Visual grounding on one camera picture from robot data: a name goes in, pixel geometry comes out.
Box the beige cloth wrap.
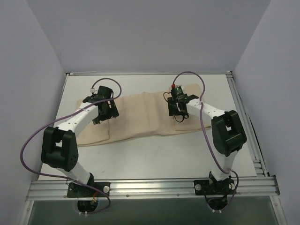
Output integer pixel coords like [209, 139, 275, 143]
[77, 91, 202, 147]

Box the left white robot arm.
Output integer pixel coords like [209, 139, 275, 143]
[41, 86, 119, 196]

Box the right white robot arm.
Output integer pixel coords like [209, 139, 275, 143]
[167, 84, 247, 194]

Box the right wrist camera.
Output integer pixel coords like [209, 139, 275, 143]
[171, 84, 185, 93]

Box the back aluminium rail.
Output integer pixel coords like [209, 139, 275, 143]
[67, 71, 97, 76]

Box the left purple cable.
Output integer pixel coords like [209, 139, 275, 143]
[20, 78, 122, 214]

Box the purple cable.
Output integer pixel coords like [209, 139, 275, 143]
[20, 78, 122, 214]
[172, 71, 240, 213]

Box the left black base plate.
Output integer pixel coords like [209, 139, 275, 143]
[67, 181, 111, 198]

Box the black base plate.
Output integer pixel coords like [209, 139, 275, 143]
[193, 179, 235, 196]
[67, 181, 111, 198]

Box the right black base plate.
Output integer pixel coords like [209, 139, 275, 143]
[193, 179, 235, 196]

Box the front aluminium rail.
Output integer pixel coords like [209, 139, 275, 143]
[26, 177, 280, 201]

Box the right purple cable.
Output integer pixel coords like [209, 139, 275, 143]
[172, 71, 240, 213]

